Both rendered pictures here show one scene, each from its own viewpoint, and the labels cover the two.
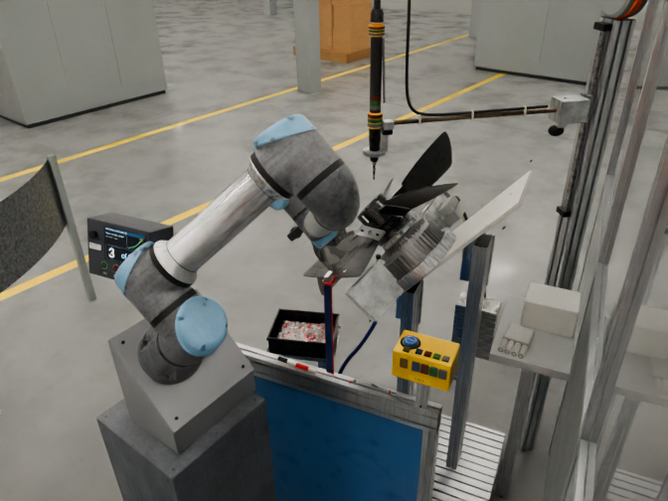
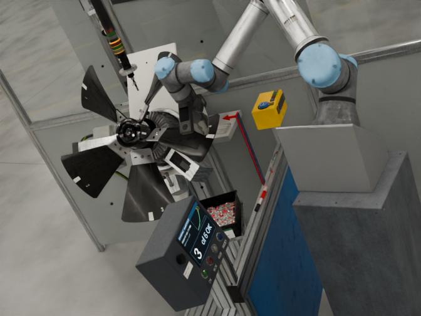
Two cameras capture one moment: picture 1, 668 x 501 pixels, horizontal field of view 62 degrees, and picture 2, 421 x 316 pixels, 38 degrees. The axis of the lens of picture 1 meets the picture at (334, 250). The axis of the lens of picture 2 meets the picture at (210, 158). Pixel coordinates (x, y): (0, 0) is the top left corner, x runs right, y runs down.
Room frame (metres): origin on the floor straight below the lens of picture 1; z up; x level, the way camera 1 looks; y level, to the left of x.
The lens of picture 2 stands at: (1.30, 2.07, 2.16)
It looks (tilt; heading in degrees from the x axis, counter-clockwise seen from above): 28 degrees down; 274
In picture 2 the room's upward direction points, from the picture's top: 24 degrees counter-clockwise
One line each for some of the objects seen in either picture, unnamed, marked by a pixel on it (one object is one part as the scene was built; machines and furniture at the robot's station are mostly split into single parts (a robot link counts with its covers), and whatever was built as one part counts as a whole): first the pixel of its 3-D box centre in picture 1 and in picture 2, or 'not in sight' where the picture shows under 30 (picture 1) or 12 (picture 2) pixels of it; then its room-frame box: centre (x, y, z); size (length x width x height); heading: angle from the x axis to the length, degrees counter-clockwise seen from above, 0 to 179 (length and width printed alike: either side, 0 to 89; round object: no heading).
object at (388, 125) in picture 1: (378, 137); (123, 59); (1.61, -0.14, 1.50); 0.09 x 0.07 x 0.10; 100
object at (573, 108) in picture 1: (571, 108); (98, 17); (1.72, -0.75, 1.54); 0.10 x 0.07 x 0.08; 100
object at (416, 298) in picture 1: (406, 379); (201, 249); (1.69, -0.28, 0.46); 0.09 x 0.04 x 0.91; 155
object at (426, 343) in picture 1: (425, 361); (270, 110); (1.16, -0.24, 1.02); 0.16 x 0.10 x 0.11; 65
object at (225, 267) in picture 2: not in sight; (222, 259); (1.51, 0.50, 0.96); 0.03 x 0.03 x 0.20; 65
